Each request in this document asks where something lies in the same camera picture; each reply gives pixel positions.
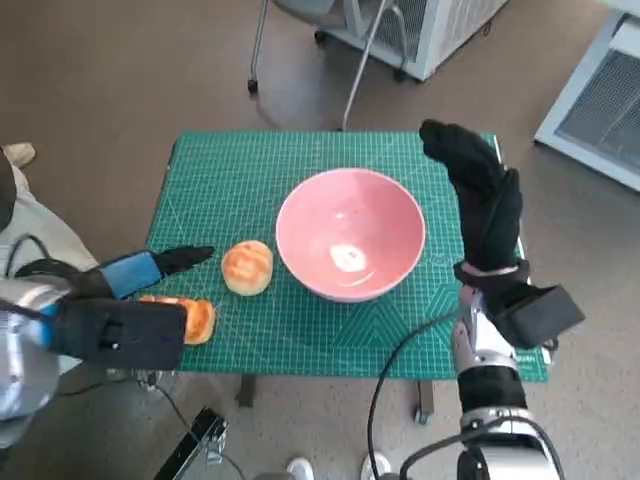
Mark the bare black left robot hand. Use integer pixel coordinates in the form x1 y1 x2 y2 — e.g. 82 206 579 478
64 244 217 301

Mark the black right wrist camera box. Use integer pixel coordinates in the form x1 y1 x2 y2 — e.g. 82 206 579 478
487 283 586 349

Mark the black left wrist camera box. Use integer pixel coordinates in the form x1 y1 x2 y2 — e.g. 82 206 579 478
54 298 189 371

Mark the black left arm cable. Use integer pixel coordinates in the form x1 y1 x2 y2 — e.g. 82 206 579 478
7 233 71 281

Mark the person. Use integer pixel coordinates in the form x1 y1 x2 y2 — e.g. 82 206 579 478
0 142 101 281

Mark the long black cable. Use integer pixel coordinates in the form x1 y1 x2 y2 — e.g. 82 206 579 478
368 312 461 480

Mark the pink bowl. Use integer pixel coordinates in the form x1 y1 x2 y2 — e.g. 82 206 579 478
275 168 427 304

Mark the white shoe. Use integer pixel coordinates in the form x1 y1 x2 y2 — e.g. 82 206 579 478
360 452 394 480
287 457 315 480

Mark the white cabinet with vent grille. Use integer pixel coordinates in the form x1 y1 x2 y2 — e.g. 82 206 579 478
314 0 516 84

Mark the white cabinet with grey grille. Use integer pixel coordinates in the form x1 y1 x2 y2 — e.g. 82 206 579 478
533 9 640 194

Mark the thin black floor cable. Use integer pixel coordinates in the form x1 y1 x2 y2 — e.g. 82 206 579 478
57 374 194 432

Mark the long striped toy bread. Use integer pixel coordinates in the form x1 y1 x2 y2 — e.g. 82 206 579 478
137 294 218 346

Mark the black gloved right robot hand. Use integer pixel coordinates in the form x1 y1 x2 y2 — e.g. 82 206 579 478
418 118 525 276

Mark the black table leg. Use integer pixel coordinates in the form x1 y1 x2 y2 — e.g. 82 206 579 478
236 374 259 409
412 382 435 426

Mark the green cutting mat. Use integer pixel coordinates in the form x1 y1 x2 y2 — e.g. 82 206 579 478
144 130 554 384

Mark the black shiny metal frame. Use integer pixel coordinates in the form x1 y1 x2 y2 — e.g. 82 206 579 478
154 405 231 480

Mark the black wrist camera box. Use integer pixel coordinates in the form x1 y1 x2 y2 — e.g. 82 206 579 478
54 298 189 371
487 283 586 349

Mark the round toy bread bun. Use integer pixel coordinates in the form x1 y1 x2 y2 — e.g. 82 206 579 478
220 239 275 297

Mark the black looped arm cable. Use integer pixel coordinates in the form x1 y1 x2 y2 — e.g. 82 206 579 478
399 432 481 480

